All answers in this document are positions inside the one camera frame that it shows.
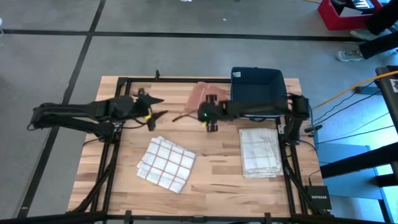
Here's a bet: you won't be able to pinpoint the black Netgear network switch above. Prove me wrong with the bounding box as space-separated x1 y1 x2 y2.
303 185 333 211

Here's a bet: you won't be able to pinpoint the blue furniture panel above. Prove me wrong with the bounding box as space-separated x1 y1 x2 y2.
317 142 398 224

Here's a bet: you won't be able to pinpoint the black beam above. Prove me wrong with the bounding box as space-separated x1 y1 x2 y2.
319 141 398 179

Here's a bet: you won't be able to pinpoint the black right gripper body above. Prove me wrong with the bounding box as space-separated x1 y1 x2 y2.
198 94 229 133

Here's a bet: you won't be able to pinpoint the white towel red checks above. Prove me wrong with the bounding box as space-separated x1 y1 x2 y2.
136 135 197 194

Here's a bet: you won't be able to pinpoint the white towel beige stripes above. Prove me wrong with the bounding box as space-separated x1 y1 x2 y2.
238 127 284 179

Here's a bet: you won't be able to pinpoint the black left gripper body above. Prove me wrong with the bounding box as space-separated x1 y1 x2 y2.
110 88 156 131

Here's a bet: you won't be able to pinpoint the person's leg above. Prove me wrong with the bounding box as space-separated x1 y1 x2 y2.
365 0 398 36
358 30 398 60

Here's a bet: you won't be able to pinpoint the black device white keys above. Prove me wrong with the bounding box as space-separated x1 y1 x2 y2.
330 0 379 15

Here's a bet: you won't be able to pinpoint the grey power strip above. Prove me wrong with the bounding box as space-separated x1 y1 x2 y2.
354 85 379 95

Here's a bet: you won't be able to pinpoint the person's shoe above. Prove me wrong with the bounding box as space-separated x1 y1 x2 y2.
336 49 364 62
349 29 374 42

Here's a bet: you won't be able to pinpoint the black desk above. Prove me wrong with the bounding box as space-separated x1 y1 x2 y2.
374 64 398 125

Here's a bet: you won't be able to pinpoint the yellow cable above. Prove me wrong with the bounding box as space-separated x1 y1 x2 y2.
310 70 398 110

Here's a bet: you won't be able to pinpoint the black aluminium table frame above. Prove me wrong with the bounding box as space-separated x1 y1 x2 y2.
65 70 335 224

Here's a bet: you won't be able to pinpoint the red plastic crate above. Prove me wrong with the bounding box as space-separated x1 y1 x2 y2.
317 0 379 31

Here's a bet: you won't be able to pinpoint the black floor cable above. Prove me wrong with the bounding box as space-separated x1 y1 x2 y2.
312 80 379 125
313 124 395 146

